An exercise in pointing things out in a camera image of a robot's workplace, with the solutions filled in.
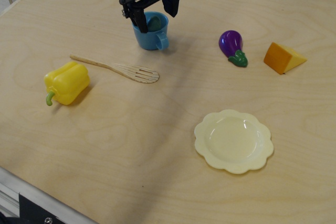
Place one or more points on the green toy cucumber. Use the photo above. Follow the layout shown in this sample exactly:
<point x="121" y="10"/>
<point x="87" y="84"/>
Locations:
<point x="154" y="24"/>

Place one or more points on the blue plastic cup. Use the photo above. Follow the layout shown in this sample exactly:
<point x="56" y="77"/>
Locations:
<point x="156" y="40"/>

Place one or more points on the wooden slotted spatula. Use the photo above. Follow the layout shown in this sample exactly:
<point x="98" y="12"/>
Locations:
<point x="132" y="72"/>

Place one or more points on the purple toy eggplant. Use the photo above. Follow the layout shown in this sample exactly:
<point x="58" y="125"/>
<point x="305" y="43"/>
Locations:
<point x="231" y="43"/>

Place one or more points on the yellow toy bell pepper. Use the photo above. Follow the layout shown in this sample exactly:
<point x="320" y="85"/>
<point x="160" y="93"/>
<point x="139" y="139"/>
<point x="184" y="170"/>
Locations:
<point x="66" y="83"/>

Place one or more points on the orange toy cheese wedge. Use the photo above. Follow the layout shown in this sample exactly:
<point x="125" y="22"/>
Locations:
<point x="281" y="58"/>

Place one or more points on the pale yellow scalloped plate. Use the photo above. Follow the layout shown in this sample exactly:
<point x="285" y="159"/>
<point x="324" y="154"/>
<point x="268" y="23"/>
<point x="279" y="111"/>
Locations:
<point x="233" y="141"/>

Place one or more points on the aluminium table frame rail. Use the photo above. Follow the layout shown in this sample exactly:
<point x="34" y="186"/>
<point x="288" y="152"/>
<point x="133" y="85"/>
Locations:
<point x="12" y="186"/>

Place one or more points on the black corner bracket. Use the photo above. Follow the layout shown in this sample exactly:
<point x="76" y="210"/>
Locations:
<point x="34" y="213"/>

